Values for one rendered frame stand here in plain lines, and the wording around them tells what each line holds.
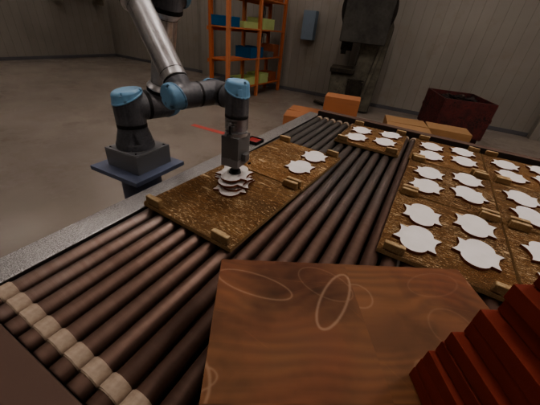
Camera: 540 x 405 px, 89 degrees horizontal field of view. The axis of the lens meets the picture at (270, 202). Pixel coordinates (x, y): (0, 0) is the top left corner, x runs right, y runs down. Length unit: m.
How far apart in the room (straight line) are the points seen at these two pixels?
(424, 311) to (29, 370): 0.66
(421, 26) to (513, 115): 2.67
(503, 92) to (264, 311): 7.47
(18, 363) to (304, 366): 0.45
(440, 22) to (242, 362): 7.38
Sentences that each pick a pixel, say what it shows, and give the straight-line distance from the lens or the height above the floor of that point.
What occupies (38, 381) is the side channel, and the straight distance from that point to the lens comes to 0.61.
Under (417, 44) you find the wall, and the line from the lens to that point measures 7.52.
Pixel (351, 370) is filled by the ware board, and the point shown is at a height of 1.04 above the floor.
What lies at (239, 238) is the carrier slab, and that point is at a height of 0.94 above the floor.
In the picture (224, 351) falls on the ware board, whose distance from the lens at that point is 0.45.
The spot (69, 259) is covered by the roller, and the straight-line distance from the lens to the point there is 0.84.
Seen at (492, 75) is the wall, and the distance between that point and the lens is 7.65.
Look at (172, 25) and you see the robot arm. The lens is 1.20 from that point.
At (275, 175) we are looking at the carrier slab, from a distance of 1.11.
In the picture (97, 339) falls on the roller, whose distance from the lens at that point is 0.66.
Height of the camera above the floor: 1.44
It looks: 32 degrees down
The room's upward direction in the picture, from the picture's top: 7 degrees clockwise
